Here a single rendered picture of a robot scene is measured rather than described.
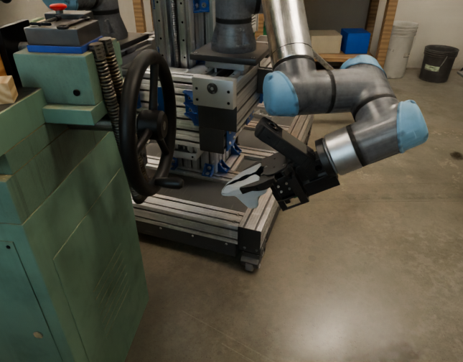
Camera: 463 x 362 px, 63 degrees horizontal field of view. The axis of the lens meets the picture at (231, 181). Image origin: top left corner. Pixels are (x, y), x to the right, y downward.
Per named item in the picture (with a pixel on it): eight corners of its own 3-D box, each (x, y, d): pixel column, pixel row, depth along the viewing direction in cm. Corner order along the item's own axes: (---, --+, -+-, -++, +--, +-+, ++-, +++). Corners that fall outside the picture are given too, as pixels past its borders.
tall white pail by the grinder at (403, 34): (410, 79, 356) (424, 26, 331) (377, 78, 358) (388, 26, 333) (401, 70, 381) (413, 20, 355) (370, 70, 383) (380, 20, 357)
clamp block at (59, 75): (95, 107, 68) (84, 56, 63) (25, 103, 70) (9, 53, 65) (124, 81, 80) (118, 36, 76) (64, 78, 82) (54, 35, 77)
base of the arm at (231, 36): (220, 41, 134) (220, 11, 128) (261, 44, 129) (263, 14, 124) (203, 52, 122) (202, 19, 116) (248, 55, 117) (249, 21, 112)
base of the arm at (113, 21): (102, 31, 147) (97, 3, 142) (136, 34, 143) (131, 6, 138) (76, 39, 135) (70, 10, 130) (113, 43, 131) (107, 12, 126)
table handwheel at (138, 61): (141, 30, 60) (184, 65, 88) (24, 27, 62) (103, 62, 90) (136, 210, 63) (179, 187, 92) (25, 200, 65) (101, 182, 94)
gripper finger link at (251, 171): (233, 210, 75) (276, 194, 71) (218, 187, 72) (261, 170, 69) (235, 201, 77) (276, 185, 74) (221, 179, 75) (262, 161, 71)
